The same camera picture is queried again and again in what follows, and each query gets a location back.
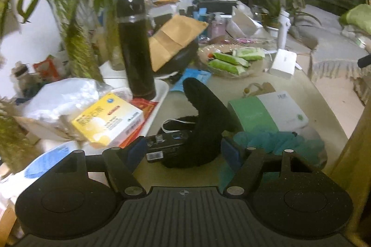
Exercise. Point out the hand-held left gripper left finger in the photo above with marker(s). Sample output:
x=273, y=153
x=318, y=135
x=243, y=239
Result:
x=139, y=147

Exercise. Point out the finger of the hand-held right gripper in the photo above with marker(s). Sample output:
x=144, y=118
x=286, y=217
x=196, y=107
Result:
x=364, y=61

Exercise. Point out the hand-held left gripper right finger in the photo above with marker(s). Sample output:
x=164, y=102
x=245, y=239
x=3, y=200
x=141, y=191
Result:
x=230, y=152

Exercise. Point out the black fuzzy sock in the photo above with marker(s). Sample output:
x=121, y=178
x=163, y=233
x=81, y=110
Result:
x=207, y=122

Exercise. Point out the teal mesh bath pouf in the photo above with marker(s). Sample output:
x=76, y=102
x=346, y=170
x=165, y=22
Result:
x=278, y=142

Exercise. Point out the grey fringed blanket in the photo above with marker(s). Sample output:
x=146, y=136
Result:
x=330, y=41

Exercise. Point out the yellow medicine box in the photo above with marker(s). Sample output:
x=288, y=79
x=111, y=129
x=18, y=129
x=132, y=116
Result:
x=107, y=119

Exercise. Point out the green cloth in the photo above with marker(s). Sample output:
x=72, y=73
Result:
x=358, y=16

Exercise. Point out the green and white box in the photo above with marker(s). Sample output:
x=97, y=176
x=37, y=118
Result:
x=260, y=113

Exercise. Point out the white tray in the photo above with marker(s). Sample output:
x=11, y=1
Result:
x=161, y=90

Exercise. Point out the small white box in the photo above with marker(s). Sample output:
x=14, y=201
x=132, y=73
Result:
x=282, y=63

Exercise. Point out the blue packet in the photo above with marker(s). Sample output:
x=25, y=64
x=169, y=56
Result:
x=197, y=74

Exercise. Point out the dark green snack packet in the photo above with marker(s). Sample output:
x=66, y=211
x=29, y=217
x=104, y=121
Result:
x=226, y=66
x=230, y=59

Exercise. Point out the white plastic bag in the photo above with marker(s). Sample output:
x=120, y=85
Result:
x=63, y=99

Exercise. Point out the white bottle blue label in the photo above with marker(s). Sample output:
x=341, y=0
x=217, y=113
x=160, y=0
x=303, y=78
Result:
x=49, y=161

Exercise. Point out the glass plate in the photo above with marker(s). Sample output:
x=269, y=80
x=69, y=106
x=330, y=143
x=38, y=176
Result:
x=260, y=64

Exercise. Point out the black pan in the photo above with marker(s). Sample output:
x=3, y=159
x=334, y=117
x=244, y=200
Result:
x=185, y=58

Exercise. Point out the black thermos bottle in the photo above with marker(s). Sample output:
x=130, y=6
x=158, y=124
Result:
x=134, y=47

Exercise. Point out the light green wipes packet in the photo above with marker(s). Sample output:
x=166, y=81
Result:
x=249, y=53

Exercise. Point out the small potted plant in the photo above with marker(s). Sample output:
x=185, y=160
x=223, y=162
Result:
x=274, y=10

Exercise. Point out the brown paper envelope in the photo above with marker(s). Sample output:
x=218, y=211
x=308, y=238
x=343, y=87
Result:
x=174, y=38

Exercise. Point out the red and white packet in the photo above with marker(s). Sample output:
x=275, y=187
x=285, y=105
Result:
x=46, y=67

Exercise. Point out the crumpled white paper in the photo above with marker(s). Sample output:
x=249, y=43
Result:
x=245, y=22

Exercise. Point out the pink soap bottle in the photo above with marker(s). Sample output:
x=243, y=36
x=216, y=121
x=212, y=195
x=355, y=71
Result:
x=217, y=26

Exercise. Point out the small black camera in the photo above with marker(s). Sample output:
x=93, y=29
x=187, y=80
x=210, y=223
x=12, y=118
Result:
x=165, y=145

